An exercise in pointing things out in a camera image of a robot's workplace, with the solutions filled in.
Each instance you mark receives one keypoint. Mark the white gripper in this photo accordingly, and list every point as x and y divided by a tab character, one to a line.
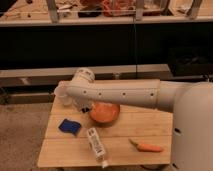
82	105

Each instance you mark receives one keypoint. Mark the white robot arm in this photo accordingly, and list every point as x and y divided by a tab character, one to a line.
190	103

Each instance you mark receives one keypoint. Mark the orange bowl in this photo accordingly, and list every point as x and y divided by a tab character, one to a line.
104	112

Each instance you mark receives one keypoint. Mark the white tube with label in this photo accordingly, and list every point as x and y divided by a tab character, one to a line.
97	147

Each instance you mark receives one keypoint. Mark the wooden table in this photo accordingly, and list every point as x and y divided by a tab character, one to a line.
142	125

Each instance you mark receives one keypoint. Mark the orange carrot toy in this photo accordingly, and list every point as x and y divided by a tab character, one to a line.
146	147

